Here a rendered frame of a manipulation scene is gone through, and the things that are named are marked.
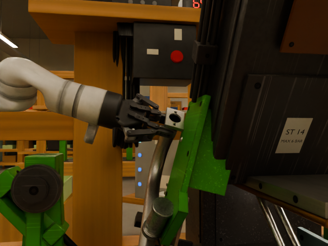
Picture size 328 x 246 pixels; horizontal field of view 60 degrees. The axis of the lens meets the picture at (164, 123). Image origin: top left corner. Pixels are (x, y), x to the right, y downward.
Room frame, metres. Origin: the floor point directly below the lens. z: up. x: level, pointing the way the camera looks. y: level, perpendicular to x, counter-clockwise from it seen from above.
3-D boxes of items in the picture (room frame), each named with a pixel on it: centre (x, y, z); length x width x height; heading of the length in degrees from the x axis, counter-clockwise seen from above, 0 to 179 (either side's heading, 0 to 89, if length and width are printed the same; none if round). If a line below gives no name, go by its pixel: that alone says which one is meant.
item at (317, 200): (0.52, -0.23, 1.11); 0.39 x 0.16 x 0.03; 9
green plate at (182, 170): (0.54, -0.07, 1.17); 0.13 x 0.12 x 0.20; 99
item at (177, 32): (0.80, 0.00, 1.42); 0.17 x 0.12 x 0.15; 99
